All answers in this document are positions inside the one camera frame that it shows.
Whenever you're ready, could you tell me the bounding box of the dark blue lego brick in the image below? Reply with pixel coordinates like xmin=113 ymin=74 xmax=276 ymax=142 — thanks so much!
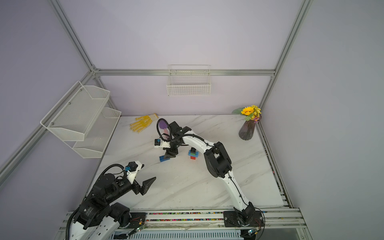
xmin=159 ymin=156 xmax=170 ymax=163

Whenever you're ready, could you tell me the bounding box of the light blue lego brick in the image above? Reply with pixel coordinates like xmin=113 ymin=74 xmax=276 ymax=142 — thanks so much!
xmin=188 ymin=152 xmax=199 ymax=158

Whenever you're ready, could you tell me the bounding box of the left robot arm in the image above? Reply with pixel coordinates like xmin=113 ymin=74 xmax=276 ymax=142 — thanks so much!
xmin=65 ymin=161 xmax=157 ymax=240

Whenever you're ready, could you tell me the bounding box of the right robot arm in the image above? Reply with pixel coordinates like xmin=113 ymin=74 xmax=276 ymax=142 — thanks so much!
xmin=159 ymin=119 xmax=256 ymax=227

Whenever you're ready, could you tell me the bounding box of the purple garden trowel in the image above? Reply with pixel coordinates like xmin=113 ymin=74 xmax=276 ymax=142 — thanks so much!
xmin=158 ymin=119 xmax=170 ymax=140

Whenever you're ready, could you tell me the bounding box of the yellow work glove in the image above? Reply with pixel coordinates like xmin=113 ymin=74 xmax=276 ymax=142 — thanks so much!
xmin=130 ymin=114 xmax=159 ymax=133

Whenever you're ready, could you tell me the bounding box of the white mesh lower shelf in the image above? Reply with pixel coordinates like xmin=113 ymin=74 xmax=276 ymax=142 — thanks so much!
xmin=73 ymin=108 xmax=121 ymax=159

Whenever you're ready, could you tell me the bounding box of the white mesh shelf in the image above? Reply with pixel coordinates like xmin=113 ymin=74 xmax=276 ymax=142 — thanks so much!
xmin=73 ymin=108 xmax=121 ymax=159
xmin=40 ymin=81 xmax=110 ymax=142

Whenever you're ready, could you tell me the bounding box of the dark glass vase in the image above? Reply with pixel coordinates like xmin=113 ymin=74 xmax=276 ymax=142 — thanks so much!
xmin=239 ymin=120 xmax=257 ymax=141

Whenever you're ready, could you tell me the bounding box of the sunflower bouquet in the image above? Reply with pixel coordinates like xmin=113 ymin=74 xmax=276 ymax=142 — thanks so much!
xmin=232 ymin=105 xmax=262 ymax=122

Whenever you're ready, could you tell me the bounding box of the white mesh upper shelf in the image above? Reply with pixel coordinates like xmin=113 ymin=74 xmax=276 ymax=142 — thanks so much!
xmin=40 ymin=81 xmax=110 ymax=142

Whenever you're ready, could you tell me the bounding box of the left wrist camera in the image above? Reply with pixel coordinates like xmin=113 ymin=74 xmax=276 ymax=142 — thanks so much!
xmin=124 ymin=161 xmax=141 ymax=185

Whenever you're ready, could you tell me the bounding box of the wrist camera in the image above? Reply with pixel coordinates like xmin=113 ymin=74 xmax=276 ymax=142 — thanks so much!
xmin=124 ymin=161 xmax=141 ymax=185
xmin=154 ymin=139 xmax=171 ymax=149

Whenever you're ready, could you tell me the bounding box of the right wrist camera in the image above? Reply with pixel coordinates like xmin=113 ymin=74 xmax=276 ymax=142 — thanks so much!
xmin=154 ymin=139 xmax=171 ymax=149

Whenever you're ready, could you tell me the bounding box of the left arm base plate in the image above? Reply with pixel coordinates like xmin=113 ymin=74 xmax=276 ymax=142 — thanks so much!
xmin=126 ymin=212 xmax=147 ymax=229

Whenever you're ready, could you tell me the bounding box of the white wire wall basket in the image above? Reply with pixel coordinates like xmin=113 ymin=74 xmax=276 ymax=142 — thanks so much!
xmin=167 ymin=65 xmax=212 ymax=97

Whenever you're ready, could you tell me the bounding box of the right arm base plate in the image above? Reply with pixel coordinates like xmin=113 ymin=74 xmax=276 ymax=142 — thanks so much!
xmin=223 ymin=211 xmax=265 ymax=228

